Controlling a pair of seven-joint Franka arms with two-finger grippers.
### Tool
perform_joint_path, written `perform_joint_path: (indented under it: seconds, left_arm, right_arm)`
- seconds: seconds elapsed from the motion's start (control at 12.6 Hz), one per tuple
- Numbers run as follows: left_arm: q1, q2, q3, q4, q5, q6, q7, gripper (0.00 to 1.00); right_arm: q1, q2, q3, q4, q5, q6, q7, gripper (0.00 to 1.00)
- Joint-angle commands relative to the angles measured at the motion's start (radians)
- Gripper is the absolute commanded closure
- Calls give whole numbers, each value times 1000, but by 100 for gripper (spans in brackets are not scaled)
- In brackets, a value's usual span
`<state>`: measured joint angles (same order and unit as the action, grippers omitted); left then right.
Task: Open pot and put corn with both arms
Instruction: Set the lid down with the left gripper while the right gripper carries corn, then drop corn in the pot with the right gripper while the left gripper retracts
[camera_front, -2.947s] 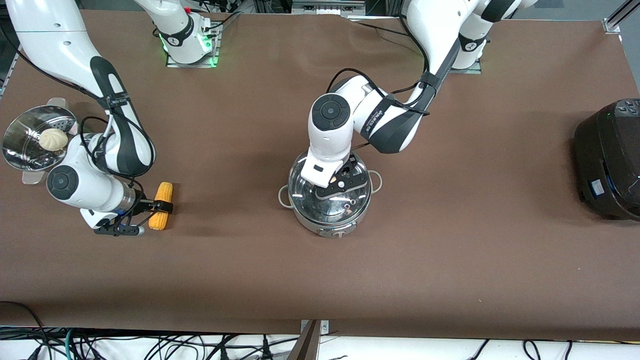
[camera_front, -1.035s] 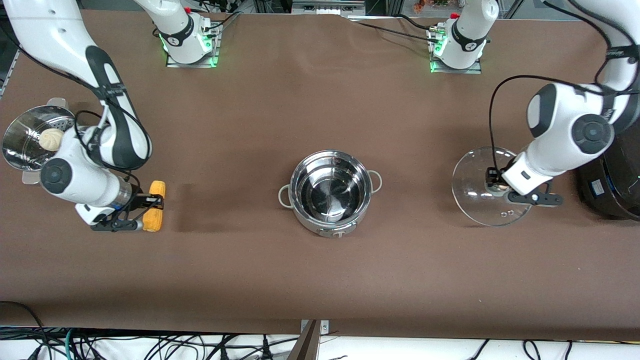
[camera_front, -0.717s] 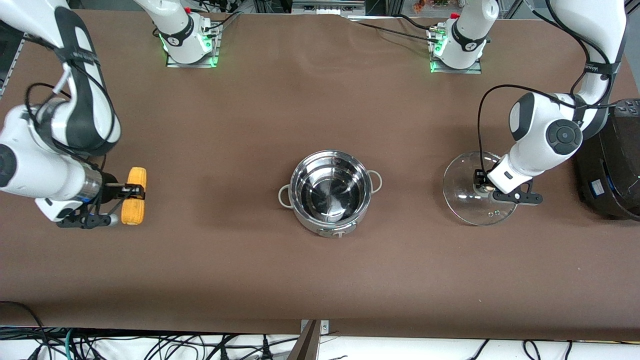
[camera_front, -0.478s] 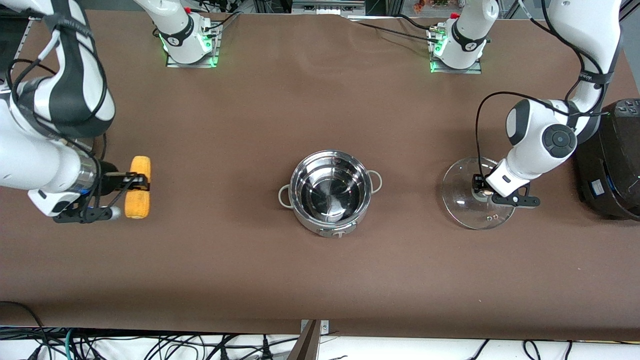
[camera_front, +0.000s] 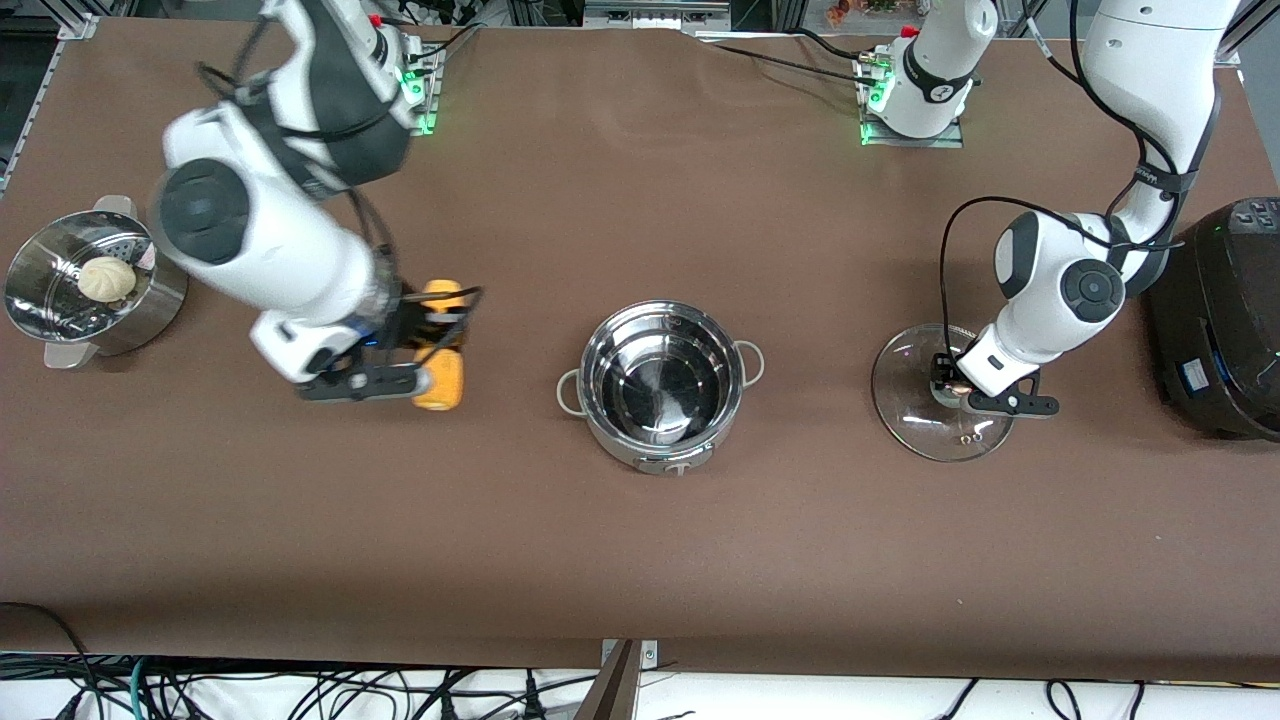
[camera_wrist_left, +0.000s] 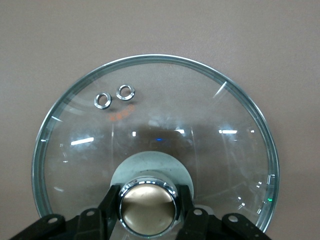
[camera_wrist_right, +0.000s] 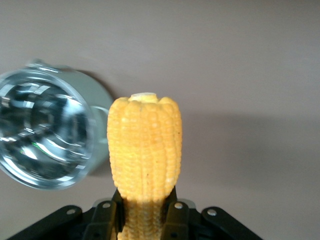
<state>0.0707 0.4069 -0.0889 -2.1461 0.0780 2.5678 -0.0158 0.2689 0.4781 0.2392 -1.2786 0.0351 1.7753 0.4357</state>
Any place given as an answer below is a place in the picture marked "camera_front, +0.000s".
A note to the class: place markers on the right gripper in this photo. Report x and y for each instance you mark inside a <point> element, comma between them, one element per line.
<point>411,322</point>

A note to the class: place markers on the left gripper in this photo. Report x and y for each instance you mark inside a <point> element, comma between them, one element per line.
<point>941,371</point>

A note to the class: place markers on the glass pot lid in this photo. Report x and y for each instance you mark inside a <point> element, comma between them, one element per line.
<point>920,420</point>

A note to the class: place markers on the yellow corn cob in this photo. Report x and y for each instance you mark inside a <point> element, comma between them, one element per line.
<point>440,385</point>

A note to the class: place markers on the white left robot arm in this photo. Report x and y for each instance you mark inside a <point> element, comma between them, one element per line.
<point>1150,60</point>

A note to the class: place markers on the stainless steel pot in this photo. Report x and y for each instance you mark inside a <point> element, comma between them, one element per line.
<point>650,380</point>

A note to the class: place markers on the steel steamer pot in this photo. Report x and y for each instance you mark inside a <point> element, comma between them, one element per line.
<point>150,310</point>

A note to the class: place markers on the brown table cover mat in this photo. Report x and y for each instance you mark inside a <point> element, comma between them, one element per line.
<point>640,200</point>

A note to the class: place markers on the black rice cooker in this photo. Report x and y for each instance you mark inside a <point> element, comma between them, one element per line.
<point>1230,330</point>

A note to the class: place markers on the white steamed bun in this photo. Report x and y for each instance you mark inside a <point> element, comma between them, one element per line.
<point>107,280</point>

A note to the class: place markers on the perforated steel steamer insert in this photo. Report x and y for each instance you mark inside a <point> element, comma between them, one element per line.
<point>50,300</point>

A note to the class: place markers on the grey electronics box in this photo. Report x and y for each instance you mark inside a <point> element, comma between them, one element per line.
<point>655,15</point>

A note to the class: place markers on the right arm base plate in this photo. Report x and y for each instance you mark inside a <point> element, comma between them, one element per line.
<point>430,100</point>

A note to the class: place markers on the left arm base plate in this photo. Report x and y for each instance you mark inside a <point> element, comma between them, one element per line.
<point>955,140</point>

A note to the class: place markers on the metal edge bracket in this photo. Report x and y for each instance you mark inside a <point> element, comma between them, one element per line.
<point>648,655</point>

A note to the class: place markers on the aluminium corner bracket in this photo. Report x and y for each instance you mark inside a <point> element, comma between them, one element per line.
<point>1222,50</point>
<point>80,27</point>

